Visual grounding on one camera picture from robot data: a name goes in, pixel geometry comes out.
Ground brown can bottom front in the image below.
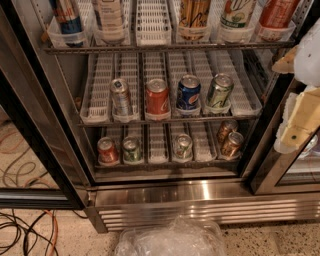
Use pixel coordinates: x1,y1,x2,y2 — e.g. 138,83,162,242
221,132,244,157

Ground Red Bull can blue silver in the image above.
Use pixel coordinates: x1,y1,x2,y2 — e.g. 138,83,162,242
49,0,84,48

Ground right glass fridge door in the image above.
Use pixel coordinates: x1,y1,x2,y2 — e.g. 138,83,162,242
247,76,320,195

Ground green can middle shelf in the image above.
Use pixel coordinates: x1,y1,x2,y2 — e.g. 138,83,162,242
206,73,234,108

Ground green can bottom shelf left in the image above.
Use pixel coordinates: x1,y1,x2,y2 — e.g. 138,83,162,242
122,136,141,163

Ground brown can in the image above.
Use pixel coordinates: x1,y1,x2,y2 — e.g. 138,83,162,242
217,119,238,143
221,132,244,157

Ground white beige bottle top shelf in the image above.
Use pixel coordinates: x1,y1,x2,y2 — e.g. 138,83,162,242
98,0,125,43

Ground clear plastic bag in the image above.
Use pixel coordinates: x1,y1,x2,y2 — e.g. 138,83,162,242
114,216,227,256

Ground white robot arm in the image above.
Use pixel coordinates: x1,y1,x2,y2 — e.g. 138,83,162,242
272,18,320,154

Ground black cables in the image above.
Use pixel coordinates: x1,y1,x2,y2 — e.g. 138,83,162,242
0,209,59,256

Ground empty white tray top shelf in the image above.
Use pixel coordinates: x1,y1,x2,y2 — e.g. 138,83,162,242
136,0,171,46

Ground red can bottom shelf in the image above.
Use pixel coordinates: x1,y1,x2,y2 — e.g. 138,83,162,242
97,137,119,164

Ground empty white tray middle left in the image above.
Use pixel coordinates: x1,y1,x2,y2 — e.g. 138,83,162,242
80,54,114,125

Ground blue Pepsi can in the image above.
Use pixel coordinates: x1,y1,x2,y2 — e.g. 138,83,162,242
176,74,201,110

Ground silver can middle shelf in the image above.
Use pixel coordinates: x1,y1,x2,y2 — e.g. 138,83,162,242
110,78,133,116

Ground white green can bottom shelf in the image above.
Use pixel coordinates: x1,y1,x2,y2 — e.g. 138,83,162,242
173,134,193,159

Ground open glass fridge door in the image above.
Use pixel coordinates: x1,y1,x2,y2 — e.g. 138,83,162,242
0,0,93,209

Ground orange cable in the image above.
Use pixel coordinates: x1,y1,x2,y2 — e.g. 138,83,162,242
43,209,60,256

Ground stainless steel fridge base grille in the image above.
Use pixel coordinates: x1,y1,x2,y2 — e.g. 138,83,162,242
85,180,320,233

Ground brown can bottom rear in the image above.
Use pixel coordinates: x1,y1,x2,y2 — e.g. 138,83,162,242
217,119,238,143

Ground red Coca-Cola can middle shelf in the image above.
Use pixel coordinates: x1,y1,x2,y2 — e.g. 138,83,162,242
146,79,169,115

